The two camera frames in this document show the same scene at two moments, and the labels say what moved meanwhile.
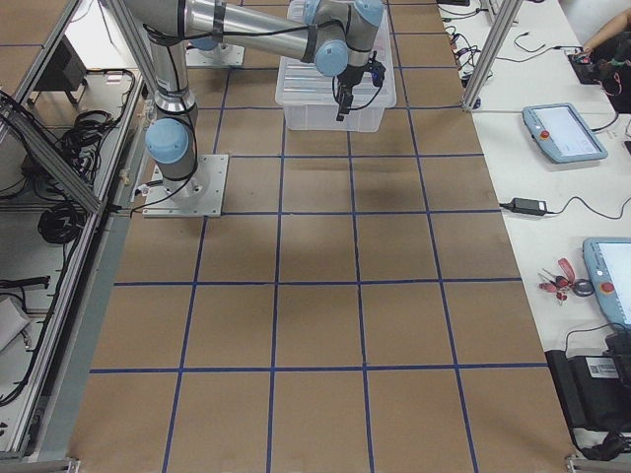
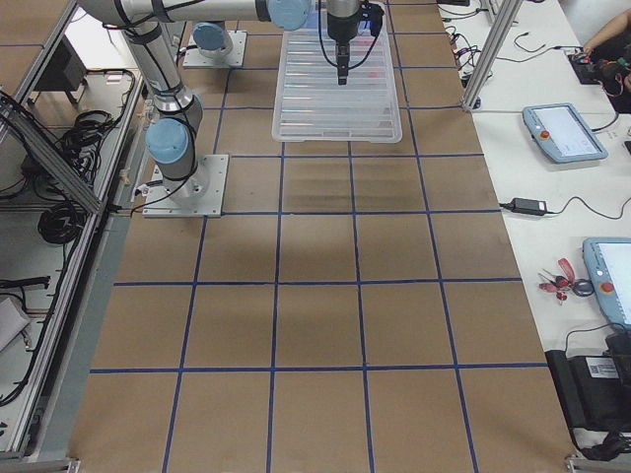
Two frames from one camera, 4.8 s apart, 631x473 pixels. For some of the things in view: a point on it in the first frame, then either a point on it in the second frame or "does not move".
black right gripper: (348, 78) -> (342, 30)
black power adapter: (536, 207) does not move
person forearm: (615, 27) does not move
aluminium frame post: (507, 12) does not move
